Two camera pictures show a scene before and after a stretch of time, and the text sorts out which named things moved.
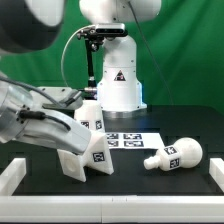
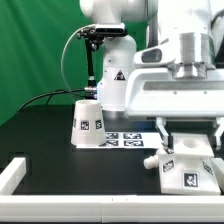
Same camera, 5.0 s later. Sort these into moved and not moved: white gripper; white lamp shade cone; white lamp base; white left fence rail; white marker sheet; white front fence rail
Moved: white gripper; white lamp base
Not moved: white front fence rail; white lamp shade cone; white left fence rail; white marker sheet
